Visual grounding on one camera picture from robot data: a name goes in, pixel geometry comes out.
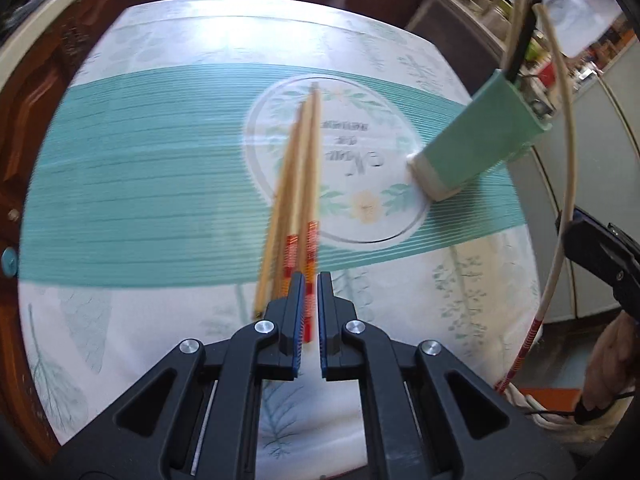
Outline red-striped wooden chopstick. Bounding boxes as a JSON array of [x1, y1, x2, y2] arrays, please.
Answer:
[[272, 95, 313, 306], [251, 105, 306, 318], [497, 4, 577, 393], [300, 82, 323, 346]]

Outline printed teal white tablecloth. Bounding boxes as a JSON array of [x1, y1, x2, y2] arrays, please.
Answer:
[[17, 0, 543, 446]]

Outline black cable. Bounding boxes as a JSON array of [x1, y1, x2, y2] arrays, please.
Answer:
[[522, 392, 631, 418]]

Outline green utensil holder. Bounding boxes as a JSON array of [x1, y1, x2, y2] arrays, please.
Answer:
[[406, 67, 553, 201]]

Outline person's right hand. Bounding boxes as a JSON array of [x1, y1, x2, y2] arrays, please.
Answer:
[[581, 316, 640, 413]]

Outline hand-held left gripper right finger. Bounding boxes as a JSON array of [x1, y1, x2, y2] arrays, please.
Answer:
[[318, 271, 578, 480]]

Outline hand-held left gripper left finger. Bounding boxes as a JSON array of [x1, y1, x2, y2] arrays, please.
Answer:
[[52, 271, 307, 480]]

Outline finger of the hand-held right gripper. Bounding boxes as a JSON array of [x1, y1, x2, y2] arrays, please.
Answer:
[[573, 208, 640, 262], [561, 224, 640, 319]]

